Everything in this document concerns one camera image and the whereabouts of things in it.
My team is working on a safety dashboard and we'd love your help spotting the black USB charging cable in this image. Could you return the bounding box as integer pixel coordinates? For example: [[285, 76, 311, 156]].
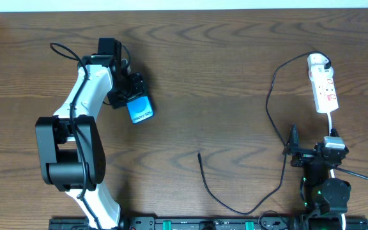
[[197, 50, 332, 216]]

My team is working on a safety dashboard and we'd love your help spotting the white USB wall charger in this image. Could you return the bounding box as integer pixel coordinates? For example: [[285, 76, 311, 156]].
[[308, 64, 334, 82]]

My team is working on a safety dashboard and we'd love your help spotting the white power strip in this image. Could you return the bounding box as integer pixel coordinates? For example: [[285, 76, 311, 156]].
[[307, 53, 339, 114]]

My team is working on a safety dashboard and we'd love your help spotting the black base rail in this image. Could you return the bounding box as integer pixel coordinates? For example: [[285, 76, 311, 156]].
[[47, 217, 368, 230]]

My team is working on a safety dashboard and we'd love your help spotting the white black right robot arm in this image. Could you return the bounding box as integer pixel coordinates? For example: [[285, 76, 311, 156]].
[[283, 124, 351, 229]]

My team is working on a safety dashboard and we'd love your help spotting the white power strip cord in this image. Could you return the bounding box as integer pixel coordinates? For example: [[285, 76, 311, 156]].
[[326, 111, 347, 230]]

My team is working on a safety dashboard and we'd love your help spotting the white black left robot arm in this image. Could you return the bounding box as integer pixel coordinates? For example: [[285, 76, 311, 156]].
[[35, 38, 154, 229]]

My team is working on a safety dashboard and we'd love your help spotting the blue Galaxy smartphone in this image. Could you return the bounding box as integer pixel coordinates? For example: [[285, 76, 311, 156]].
[[126, 96, 154, 124]]

